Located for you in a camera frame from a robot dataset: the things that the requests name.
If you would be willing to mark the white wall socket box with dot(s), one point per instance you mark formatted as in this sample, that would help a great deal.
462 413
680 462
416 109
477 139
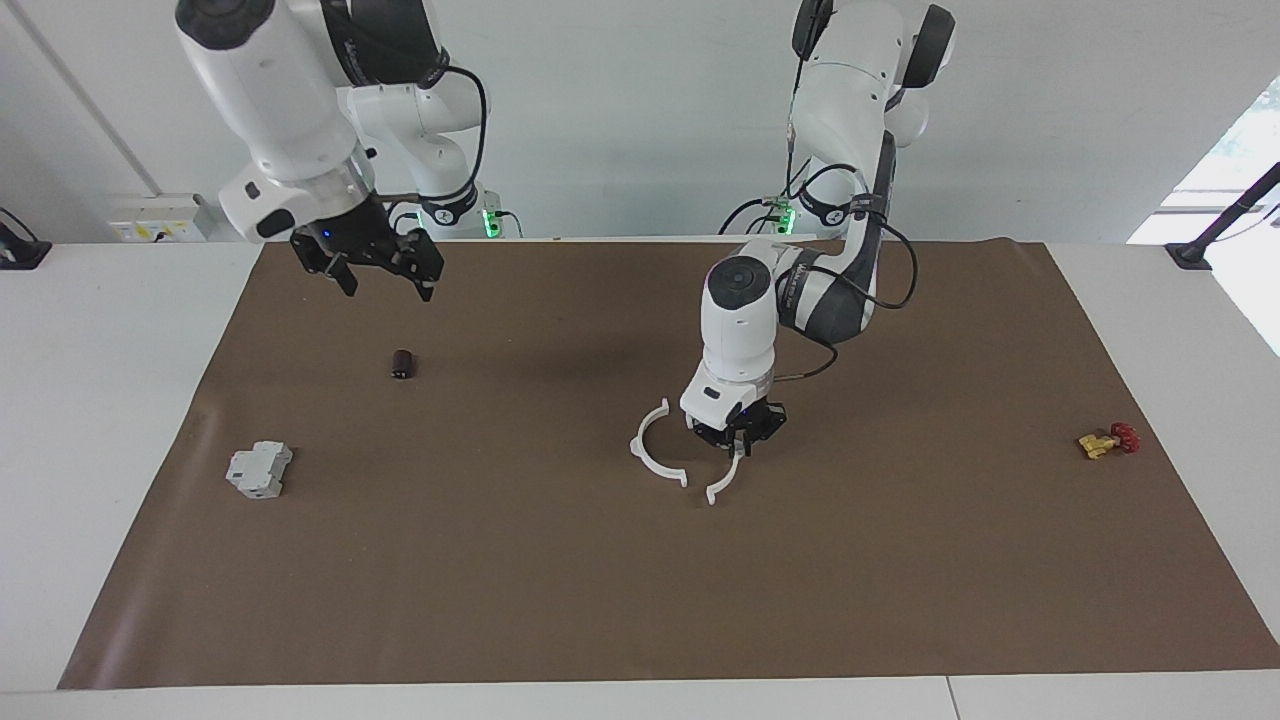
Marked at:
160 215

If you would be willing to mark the black stand base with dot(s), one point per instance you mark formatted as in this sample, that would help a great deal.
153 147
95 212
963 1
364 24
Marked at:
25 255

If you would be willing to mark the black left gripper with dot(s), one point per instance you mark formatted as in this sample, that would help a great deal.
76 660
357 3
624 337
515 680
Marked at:
765 420

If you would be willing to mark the dark brown small cylinder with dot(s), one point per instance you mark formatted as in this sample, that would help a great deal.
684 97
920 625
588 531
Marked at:
403 364

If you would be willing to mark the white half pipe clamp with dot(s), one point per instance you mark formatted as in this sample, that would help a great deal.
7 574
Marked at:
722 485
638 446

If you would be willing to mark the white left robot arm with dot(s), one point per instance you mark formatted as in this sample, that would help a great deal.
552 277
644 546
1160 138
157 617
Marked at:
740 320

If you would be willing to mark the brown table mat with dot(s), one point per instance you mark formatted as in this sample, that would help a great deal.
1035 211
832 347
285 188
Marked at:
600 580

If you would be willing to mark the green lit base board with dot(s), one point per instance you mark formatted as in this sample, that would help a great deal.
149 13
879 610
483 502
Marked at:
490 222
782 212

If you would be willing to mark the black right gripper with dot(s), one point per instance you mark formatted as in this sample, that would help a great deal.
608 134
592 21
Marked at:
370 240

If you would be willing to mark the grey circuit breaker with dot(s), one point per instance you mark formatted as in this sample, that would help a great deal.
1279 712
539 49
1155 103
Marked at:
258 470

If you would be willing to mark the black slanted camera stand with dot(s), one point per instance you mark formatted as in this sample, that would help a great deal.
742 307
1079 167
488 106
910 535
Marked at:
1190 255

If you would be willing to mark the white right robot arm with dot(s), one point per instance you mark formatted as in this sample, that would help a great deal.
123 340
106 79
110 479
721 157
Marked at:
270 90

